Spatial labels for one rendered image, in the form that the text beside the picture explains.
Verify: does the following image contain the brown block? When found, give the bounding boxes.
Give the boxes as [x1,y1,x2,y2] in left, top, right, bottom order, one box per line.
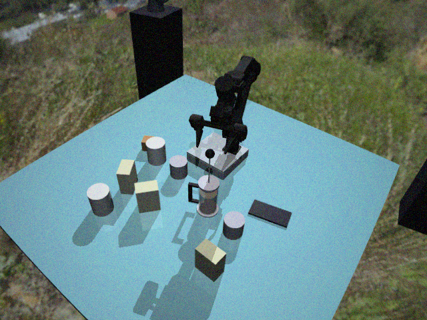
[141,135,155,151]

